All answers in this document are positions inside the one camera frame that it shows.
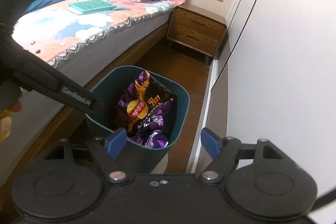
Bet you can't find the teal grid tray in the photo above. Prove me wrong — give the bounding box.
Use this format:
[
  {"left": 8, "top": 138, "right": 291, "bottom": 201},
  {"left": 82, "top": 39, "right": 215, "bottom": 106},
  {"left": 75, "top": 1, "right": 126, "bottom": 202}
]
[{"left": 68, "top": 0, "right": 117, "bottom": 14}]

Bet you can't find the person's left hand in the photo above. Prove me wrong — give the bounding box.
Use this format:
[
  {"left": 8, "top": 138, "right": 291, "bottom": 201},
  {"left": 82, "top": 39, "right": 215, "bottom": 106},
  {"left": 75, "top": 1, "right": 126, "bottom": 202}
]
[{"left": 0, "top": 82, "right": 23, "bottom": 142}]

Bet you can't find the purple chip bag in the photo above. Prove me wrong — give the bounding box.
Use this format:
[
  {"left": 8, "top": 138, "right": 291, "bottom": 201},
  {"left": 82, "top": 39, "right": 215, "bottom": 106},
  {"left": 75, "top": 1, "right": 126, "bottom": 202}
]
[{"left": 115, "top": 70, "right": 177, "bottom": 148}]

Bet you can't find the wooden bed with mattress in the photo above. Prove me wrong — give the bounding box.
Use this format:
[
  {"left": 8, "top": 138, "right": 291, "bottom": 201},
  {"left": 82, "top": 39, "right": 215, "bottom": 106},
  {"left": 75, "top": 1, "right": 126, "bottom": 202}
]
[{"left": 1, "top": 0, "right": 186, "bottom": 187}]

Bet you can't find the dark teal trash bin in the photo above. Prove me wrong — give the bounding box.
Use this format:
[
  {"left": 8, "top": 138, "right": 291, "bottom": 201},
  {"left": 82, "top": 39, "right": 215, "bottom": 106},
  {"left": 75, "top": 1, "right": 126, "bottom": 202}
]
[{"left": 86, "top": 66, "right": 190, "bottom": 173}]

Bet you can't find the round grey padded stool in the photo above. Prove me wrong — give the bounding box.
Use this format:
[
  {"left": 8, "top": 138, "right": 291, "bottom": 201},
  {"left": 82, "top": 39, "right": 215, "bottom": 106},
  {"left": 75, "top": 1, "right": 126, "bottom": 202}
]
[{"left": 151, "top": 153, "right": 169, "bottom": 174}]

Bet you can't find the wooden nightstand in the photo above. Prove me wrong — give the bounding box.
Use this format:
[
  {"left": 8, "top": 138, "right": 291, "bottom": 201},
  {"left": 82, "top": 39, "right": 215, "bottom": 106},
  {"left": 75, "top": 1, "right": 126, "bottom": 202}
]
[{"left": 166, "top": 5, "right": 227, "bottom": 65}]

